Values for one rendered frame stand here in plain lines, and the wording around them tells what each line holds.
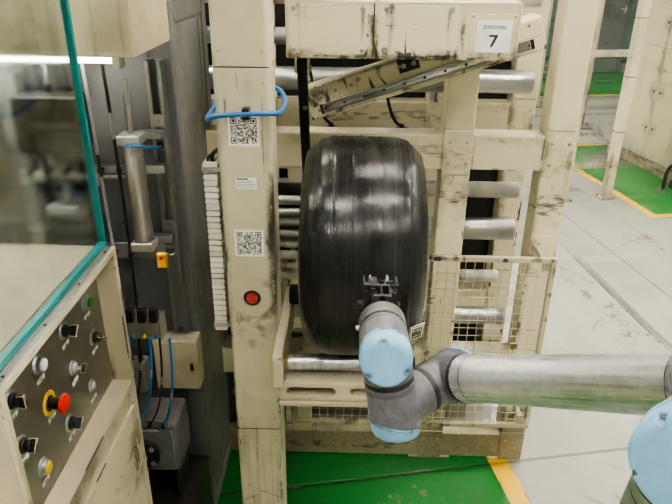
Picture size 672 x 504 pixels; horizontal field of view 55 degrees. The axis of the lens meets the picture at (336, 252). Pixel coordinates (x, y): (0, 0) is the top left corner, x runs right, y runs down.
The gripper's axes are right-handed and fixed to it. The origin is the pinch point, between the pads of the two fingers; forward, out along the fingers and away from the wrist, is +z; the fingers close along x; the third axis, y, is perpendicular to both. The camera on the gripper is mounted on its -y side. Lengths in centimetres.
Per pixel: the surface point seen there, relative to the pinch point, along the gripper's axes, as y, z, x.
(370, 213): 16.6, 5.8, 1.9
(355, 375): -32.0, 19.0, 3.7
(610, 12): 100, 1033, -434
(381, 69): 45, 57, -2
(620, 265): -89, 276, -179
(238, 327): -21.2, 24.2, 35.7
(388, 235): 12.3, 3.5, -2.2
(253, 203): 14.6, 20.1, 30.3
